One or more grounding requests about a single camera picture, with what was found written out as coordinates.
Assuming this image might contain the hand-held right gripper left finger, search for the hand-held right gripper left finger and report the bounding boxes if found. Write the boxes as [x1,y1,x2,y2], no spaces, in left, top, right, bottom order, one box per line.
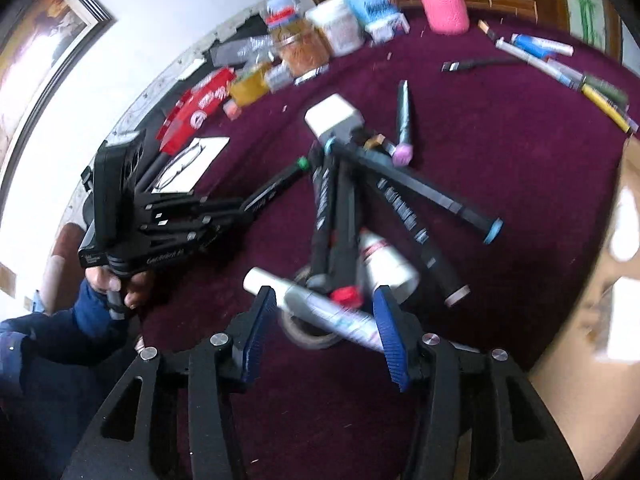
[60,285,278,480]

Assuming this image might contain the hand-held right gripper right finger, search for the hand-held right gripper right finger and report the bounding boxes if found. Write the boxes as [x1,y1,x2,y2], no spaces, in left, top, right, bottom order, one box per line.
[371,284,584,480]

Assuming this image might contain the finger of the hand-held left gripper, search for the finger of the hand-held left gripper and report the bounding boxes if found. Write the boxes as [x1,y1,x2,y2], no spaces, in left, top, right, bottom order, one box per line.
[136,195,249,224]
[139,216,227,252]

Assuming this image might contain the white printed marker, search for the white printed marker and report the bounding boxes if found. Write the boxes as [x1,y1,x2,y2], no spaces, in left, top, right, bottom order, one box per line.
[243,267,386,356]

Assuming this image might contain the black marker green cap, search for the black marker green cap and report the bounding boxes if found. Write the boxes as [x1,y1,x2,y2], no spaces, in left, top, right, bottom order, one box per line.
[240,156,308,221]

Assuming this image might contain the black marker pink caps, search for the black marker pink caps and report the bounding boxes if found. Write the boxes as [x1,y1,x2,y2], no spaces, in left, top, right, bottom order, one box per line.
[350,160,472,309]

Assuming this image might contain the black marker red cap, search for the black marker red cap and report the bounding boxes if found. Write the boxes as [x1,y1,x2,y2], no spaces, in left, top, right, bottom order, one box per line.
[330,160,363,306]

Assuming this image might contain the black marker light blue caps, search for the black marker light blue caps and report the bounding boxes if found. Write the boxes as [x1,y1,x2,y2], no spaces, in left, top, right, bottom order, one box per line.
[322,139,503,246]

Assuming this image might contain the cardboard box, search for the cardboard box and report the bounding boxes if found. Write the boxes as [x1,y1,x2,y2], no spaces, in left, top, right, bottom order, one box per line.
[527,135,640,480]

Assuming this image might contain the black gold lipstick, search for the black gold lipstick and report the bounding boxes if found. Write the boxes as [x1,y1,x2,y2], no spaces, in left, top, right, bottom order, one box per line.
[362,132,398,156]

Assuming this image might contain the person's left hand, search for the person's left hand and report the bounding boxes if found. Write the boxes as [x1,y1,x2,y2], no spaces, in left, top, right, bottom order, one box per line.
[84,266,154,312]

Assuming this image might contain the black leather case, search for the black leather case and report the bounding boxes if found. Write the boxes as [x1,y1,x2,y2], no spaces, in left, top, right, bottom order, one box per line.
[134,150,173,193]

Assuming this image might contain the black rimmed glasses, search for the black rimmed glasses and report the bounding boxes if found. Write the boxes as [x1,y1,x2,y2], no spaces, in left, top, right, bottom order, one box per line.
[155,142,206,191]

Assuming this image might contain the clear tape roll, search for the clear tape roll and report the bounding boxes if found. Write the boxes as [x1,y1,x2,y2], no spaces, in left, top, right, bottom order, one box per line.
[277,267,351,351]

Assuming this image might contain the white card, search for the white card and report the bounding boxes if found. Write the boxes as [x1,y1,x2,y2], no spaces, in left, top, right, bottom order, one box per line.
[150,136,231,196]

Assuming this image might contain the white bottle red band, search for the white bottle red band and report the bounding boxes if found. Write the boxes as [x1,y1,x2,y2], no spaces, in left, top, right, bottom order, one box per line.
[357,230,421,303]

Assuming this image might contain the red packet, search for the red packet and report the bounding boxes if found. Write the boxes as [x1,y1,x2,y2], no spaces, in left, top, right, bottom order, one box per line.
[157,67,236,156]

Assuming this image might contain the yellow tape roll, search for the yellow tape roll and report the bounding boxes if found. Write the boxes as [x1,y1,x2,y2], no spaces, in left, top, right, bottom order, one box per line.
[227,62,273,108]

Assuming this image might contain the small white barcode box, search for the small white barcode box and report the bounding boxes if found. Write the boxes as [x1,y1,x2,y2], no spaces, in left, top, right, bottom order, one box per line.
[265,62,293,93]

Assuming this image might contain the clear plastic bag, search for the clear plastic bag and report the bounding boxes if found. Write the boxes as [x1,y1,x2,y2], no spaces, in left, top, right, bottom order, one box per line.
[210,35,273,68]

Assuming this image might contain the black white pen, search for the black white pen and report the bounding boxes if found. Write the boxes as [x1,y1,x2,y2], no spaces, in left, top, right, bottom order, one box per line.
[295,65,331,86]

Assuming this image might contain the framed picture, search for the framed picture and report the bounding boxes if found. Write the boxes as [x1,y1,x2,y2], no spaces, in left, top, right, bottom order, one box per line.
[0,0,116,176]

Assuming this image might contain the black cloth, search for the black cloth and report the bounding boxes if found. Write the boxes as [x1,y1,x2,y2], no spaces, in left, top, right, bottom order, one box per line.
[235,12,271,41]

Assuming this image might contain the maroon velvet tablecloth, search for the maroon velvet tablecloth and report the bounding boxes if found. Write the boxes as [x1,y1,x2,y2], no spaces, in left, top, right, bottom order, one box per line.
[110,15,640,480]

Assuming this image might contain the grey marker lilac cap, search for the grey marker lilac cap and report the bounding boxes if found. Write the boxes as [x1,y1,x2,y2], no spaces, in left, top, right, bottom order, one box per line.
[391,80,413,168]

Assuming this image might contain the yellow label jar banded lid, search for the yellow label jar banded lid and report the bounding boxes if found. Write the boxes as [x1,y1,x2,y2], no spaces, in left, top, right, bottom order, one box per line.
[265,0,306,31]

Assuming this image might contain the white plastic jar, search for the white plastic jar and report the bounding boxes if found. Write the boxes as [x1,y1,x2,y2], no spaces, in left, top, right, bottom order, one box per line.
[305,0,368,58]

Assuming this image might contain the white rounded object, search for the white rounded object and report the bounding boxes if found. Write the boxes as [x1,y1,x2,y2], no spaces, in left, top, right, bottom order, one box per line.
[604,280,640,361]
[609,189,640,262]

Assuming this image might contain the small white blue box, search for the small white blue box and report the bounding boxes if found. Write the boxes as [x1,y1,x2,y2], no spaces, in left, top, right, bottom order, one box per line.
[367,12,411,43]

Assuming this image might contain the black capped pen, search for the black capped pen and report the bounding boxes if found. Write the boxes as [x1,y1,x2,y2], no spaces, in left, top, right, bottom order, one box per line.
[441,57,523,73]

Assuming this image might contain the yellow pen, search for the yellow pen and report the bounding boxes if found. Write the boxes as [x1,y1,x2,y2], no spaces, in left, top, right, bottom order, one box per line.
[580,85,638,135]

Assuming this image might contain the blue plastic tube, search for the blue plastic tube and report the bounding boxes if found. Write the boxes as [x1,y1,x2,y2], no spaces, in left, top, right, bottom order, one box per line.
[510,34,551,58]

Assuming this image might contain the green flat pen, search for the green flat pen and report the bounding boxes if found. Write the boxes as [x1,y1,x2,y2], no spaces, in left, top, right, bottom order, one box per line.
[580,74,631,106]

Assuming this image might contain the white chalk stick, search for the white chalk stick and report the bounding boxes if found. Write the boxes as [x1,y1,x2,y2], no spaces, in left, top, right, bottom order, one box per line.
[537,39,575,58]

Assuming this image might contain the bamboo wall poster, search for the bamboo wall poster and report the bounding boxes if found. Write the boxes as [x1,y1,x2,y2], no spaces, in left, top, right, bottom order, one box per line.
[557,0,608,56]

